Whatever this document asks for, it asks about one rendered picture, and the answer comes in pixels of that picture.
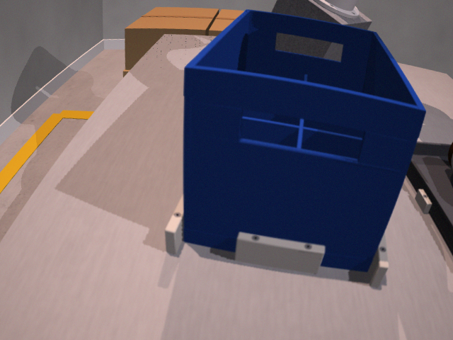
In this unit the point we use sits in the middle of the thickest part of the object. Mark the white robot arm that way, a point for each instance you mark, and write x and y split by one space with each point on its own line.
345 8

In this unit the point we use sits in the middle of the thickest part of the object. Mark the brown glass bottle with white label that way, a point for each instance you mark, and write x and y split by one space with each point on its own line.
450 156

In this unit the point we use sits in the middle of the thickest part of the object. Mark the blue plastic crate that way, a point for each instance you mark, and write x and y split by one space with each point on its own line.
309 189

